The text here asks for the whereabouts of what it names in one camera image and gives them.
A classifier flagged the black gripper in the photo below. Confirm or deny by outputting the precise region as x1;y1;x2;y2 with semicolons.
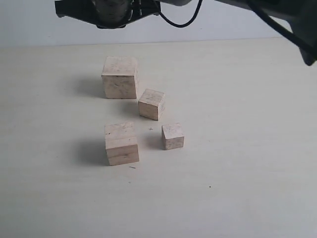
54;0;160;29

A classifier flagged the third largest wooden cube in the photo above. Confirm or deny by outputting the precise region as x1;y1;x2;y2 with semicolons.
138;89;165;121

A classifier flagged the second largest wooden cube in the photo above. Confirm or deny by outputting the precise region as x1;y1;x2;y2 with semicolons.
105;122;140;166

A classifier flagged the smallest wooden cube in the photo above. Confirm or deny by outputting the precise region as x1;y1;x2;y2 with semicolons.
161;123;185;150

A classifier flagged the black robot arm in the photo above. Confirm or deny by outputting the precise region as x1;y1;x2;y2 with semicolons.
54;0;317;66

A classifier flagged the black cable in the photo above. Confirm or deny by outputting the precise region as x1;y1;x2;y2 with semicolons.
158;0;204;28

